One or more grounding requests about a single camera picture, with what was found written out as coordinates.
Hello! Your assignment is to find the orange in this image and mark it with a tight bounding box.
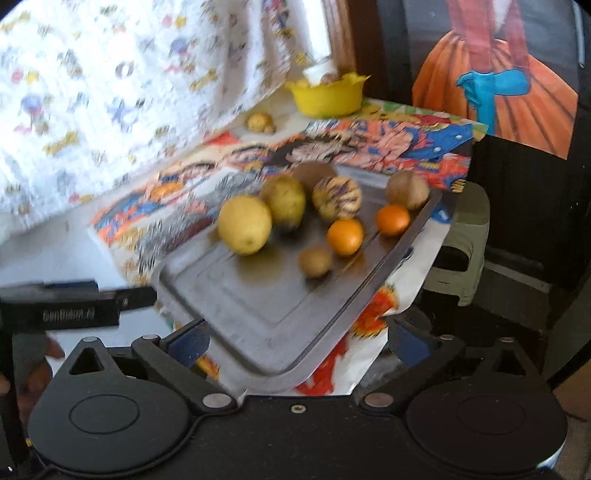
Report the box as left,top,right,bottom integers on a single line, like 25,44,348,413
375,204,411,237
327,218,365,257

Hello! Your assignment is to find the grey metal tray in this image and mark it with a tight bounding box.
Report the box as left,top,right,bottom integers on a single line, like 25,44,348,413
157,168,444,380

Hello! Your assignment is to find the cartoon printed tablecloth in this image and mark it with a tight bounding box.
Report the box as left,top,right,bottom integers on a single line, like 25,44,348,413
88,97,488,398

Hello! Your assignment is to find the white cartoon printed blanket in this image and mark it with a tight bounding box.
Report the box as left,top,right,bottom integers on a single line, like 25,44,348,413
0,0,333,232

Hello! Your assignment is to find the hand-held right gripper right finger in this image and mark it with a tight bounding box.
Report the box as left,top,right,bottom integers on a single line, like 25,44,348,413
360,318,539,409

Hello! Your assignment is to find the white cup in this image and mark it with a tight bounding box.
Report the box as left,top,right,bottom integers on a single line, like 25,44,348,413
302,62,340,86

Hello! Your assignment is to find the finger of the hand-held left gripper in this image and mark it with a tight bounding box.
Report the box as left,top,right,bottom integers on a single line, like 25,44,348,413
117,286,158,311

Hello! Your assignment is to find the yellow-green oval fruit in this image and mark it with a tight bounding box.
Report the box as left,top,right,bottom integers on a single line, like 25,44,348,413
259,175,307,229

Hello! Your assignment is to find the green plastic stool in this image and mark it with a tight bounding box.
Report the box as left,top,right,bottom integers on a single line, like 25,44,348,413
422,182,490,308

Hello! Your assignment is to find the yellow lemon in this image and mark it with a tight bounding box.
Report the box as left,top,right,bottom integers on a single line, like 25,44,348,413
218,195,273,256

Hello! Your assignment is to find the wall poster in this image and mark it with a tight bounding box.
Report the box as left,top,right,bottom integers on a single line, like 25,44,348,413
411,0,580,162

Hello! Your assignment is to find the brown kiwi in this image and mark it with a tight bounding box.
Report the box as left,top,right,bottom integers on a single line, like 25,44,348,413
386,172,430,210
292,161,338,195

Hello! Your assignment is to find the yellow plastic bowl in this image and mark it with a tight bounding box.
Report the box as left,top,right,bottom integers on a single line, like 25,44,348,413
285,71,370,117

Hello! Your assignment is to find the person's left hand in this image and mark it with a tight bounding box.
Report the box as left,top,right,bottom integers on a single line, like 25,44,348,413
11,333,66,412

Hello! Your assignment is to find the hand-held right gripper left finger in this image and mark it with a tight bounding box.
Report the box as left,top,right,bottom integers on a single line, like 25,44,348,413
65,318,238,414

